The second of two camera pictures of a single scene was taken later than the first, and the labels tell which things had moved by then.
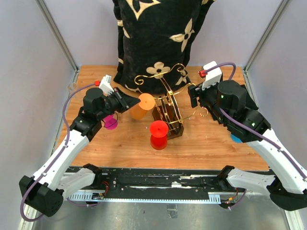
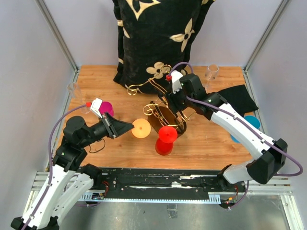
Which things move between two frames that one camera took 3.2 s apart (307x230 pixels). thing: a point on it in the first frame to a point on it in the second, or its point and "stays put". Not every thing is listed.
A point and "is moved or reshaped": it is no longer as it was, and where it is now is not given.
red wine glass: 159,130 to 167,135
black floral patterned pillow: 156,39 stays put
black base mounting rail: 186,181 stays put
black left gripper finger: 126,101 to 117,127
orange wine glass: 138,111 to 142,128
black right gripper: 195,91 to 173,97
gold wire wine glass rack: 169,109 is moved or reshaped
